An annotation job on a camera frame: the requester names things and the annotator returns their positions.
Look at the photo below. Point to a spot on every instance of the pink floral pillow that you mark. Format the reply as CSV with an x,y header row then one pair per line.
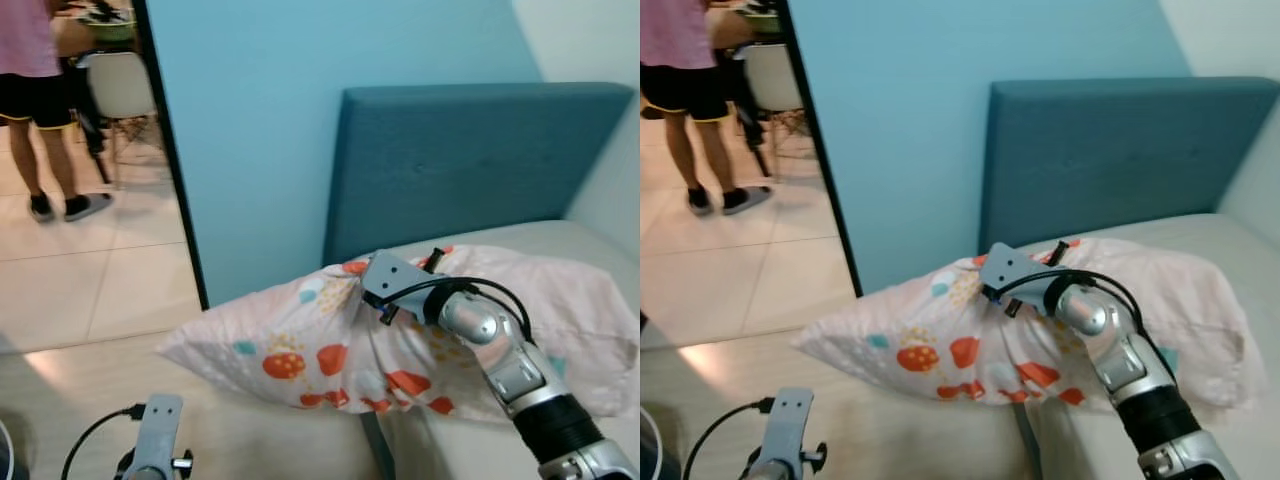
x,y
930,320
300,330

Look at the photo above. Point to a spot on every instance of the teal upholstered headboard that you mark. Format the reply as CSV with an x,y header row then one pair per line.
x,y
1110,150
470,160

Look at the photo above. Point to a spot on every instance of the mattress with cream sheet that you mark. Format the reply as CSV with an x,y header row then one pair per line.
x,y
1080,450
440,450

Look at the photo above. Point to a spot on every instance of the person in black shorts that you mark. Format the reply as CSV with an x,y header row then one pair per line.
x,y
675,40
30,40

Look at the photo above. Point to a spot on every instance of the white chair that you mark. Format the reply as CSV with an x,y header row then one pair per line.
x,y
120,85
775,75

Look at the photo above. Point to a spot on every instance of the wooden dining table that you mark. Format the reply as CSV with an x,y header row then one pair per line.
x,y
725,25
75,35

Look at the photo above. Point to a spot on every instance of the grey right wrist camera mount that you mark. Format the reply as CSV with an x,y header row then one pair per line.
x,y
1005,268
390,275

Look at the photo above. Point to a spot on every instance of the teal bed frame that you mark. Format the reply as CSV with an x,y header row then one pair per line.
x,y
378,450
1028,450

